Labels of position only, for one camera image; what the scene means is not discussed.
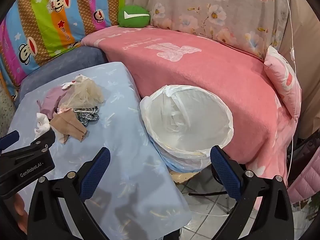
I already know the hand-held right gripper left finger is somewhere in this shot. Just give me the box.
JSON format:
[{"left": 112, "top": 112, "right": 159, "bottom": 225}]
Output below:
[{"left": 27, "top": 147, "right": 112, "bottom": 240}]

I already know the pink printed pillow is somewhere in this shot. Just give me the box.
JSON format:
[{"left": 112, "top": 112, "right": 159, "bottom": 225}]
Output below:
[{"left": 264, "top": 45, "right": 302, "bottom": 123}]

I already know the mauve cloth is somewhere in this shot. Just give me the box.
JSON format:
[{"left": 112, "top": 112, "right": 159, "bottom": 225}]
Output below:
[{"left": 37, "top": 86, "right": 71, "bottom": 119}]

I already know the beige mesh cloth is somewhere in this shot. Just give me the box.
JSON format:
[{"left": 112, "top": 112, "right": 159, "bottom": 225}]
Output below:
[{"left": 59, "top": 74, "right": 104, "bottom": 110}]

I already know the striped cartoon quilt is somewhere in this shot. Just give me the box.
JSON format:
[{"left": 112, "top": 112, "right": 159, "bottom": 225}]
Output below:
[{"left": 0, "top": 0, "right": 126, "bottom": 98}]

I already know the pink blanket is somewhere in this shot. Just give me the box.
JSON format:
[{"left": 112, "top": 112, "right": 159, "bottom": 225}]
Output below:
[{"left": 81, "top": 25, "right": 288, "bottom": 188}]

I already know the grey floral blanket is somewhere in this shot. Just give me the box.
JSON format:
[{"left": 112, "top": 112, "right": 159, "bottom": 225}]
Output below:
[{"left": 125, "top": 0, "right": 291, "bottom": 61}]

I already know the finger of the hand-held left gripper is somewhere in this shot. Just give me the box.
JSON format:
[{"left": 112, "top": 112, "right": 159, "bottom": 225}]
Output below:
[
  {"left": 4, "top": 128, "right": 56, "bottom": 161},
  {"left": 0, "top": 130, "right": 20, "bottom": 153}
]

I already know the blue-grey cushion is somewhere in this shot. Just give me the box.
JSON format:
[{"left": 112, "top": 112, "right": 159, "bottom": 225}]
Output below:
[{"left": 14, "top": 45, "right": 108, "bottom": 107}]

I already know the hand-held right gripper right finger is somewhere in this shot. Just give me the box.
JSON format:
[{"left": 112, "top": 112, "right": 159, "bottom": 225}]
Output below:
[{"left": 210, "top": 145, "right": 295, "bottom": 240}]

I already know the leopard print ribbon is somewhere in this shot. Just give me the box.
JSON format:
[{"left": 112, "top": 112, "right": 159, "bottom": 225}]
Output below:
[{"left": 74, "top": 106, "right": 100, "bottom": 128}]

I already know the pink quilted jacket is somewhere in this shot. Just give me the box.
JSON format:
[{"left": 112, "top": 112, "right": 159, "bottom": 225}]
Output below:
[{"left": 287, "top": 152, "right": 320, "bottom": 205}]

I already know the person's left hand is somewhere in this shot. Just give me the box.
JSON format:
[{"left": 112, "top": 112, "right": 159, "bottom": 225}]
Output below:
[{"left": 12, "top": 192, "right": 30, "bottom": 233}]

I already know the beige curtain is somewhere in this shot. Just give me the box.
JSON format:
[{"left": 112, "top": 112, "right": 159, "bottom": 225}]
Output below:
[{"left": 279, "top": 0, "right": 320, "bottom": 138}]

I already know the tan stocking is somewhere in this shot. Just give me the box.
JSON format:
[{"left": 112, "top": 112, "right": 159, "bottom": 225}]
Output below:
[{"left": 49, "top": 111, "right": 88, "bottom": 143}]

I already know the green plush cushion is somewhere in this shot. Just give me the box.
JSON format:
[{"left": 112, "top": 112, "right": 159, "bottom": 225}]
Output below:
[{"left": 117, "top": 4, "right": 151, "bottom": 28}]

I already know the black cable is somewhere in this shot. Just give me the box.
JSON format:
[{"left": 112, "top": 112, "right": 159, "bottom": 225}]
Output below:
[{"left": 187, "top": 191, "right": 228, "bottom": 197}]

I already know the thin white cable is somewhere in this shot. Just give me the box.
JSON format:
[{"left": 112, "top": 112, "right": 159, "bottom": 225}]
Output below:
[{"left": 275, "top": 0, "right": 298, "bottom": 187}]

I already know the light blue trash bin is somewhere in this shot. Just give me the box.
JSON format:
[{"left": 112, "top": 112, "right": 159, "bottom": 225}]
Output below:
[{"left": 160, "top": 142, "right": 213, "bottom": 173}]

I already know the white plastic bin bag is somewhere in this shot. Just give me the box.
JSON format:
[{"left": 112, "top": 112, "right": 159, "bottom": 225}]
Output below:
[{"left": 139, "top": 84, "right": 235, "bottom": 173}]

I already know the light blue printed cloth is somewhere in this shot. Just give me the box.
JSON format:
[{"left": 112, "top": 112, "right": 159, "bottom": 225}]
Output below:
[{"left": 5, "top": 62, "right": 193, "bottom": 240}]

